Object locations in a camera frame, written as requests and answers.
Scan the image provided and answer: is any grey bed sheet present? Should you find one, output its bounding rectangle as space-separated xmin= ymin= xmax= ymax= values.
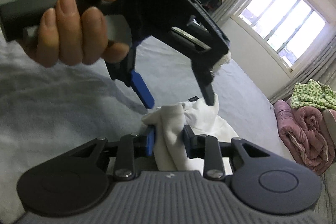
xmin=0 ymin=29 xmax=336 ymax=224

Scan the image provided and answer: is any pink rolled quilt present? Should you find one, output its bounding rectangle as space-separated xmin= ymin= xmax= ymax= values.
xmin=273 ymin=100 xmax=335 ymax=175

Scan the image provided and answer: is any green patterned blanket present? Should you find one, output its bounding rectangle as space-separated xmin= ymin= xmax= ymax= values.
xmin=290 ymin=79 xmax=336 ymax=110

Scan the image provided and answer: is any pink grey pillow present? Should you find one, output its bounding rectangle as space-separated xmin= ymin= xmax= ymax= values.
xmin=322 ymin=109 xmax=336 ymax=145

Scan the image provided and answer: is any white plush toy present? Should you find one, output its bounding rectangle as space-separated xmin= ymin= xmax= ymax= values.
xmin=212 ymin=51 xmax=232 ymax=73

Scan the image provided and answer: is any right grey curtain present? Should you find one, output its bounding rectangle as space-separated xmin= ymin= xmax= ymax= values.
xmin=268 ymin=35 xmax=335 ymax=103

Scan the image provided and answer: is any window with white frame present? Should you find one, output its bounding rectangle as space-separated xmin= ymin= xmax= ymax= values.
xmin=234 ymin=0 xmax=329 ymax=72

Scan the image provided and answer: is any person's left hand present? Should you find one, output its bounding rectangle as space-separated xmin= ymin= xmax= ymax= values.
xmin=18 ymin=0 xmax=129 ymax=68

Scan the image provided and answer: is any white cloth garment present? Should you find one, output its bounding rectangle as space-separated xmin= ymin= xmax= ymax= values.
xmin=141 ymin=93 xmax=238 ymax=171

